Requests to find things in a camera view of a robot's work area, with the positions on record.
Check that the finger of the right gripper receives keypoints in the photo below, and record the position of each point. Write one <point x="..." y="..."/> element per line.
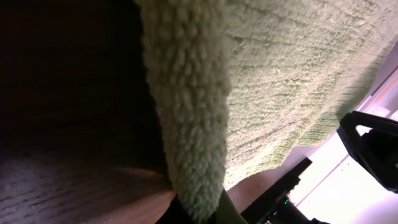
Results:
<point x="372" y="142"/>

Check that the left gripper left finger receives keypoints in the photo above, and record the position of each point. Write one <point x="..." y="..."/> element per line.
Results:
<point x="175" y="214"/>

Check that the green microfibre cloth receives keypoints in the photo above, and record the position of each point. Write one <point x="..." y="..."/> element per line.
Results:
<point x="238" y="84"/>

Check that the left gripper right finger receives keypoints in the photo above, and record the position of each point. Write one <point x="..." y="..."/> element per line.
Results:
<point x="226" y="213"/>

